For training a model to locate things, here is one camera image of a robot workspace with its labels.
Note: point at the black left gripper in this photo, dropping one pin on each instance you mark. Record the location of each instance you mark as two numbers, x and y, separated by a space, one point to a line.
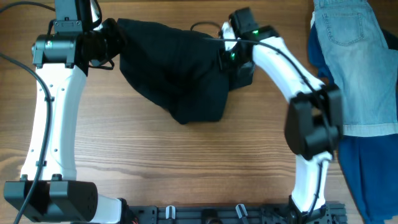
112 28

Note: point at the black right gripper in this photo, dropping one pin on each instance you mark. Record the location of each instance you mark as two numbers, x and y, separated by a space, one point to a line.
225 66

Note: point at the black shorts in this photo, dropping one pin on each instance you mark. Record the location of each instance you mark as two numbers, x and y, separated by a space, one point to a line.
179 70

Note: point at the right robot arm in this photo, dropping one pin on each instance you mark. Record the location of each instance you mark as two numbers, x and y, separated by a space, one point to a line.
313 127

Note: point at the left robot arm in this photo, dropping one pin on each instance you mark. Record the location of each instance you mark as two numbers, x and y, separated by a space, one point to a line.
48 191

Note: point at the light blue denim shorts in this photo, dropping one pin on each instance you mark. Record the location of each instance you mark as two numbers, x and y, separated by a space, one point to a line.
361 64

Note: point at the blue garment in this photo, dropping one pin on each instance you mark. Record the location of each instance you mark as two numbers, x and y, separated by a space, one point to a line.
368 163

